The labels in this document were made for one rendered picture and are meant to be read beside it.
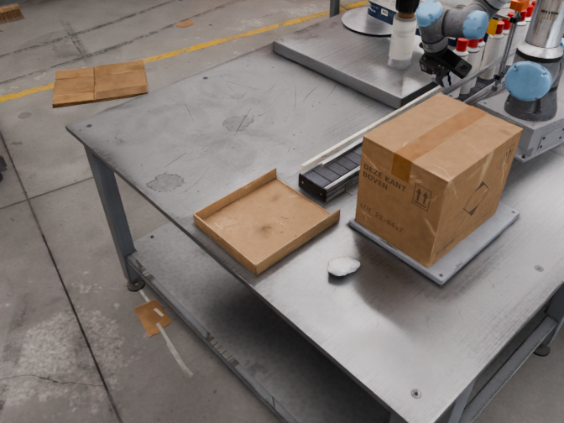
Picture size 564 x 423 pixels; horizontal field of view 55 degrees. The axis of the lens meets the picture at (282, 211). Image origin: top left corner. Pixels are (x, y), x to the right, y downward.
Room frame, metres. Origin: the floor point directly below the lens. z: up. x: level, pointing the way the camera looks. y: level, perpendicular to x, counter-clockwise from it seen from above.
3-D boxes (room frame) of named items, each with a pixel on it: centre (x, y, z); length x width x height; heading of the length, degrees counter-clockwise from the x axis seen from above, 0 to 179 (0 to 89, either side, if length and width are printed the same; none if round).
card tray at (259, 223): (1.09, 0.04, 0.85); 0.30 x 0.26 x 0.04; 132
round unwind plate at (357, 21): (2.32, -0.43, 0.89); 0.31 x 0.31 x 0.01
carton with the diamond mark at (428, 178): (1.07, -0.38, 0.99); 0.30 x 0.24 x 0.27; 131
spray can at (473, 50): (1.69, -0.64, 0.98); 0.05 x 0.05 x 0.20
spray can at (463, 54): (1.66, -0.59, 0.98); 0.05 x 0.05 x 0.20
